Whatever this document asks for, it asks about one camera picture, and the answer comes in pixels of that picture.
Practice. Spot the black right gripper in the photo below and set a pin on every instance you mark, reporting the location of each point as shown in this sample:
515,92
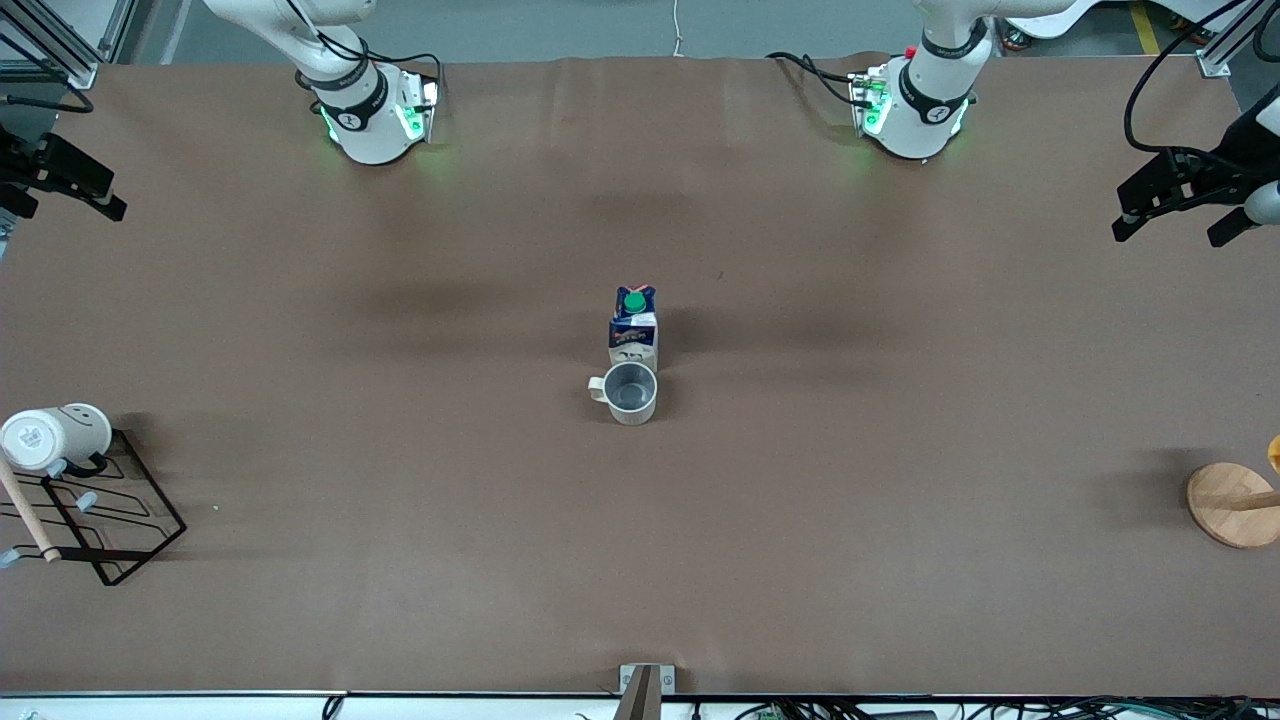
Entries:
14,163

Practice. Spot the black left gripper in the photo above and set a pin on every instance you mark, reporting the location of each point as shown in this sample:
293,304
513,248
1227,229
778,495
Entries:
1222,166

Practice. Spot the blue white milk carton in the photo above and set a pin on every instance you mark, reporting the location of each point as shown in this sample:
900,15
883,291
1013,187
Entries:
634,335

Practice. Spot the left arm base connector plate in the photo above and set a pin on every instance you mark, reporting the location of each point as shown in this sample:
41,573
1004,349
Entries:
868,95

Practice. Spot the right arm base connector plate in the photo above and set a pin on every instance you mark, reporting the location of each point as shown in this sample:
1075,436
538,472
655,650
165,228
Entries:
425,100

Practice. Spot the white wheeled equipment base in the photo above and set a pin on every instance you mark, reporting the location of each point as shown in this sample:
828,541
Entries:
1055,18

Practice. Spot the white smiley face mug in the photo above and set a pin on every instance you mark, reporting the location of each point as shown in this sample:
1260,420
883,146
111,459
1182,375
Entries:
70,432

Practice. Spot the yellow object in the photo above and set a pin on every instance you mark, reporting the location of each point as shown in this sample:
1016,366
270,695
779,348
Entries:
1275,453

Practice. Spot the round wooden stand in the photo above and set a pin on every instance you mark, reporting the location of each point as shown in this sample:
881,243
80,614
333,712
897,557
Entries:
1225,505

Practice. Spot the wooden stick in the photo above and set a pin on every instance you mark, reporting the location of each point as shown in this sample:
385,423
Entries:
30,520

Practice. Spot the brown table cover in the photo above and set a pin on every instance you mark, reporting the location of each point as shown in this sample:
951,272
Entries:
640,560

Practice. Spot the aluminium frame profile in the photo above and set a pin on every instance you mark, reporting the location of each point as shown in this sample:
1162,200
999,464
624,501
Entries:
1225,50
60,45

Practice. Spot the metal bracket with post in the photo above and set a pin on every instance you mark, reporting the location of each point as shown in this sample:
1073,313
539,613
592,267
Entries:
645,685

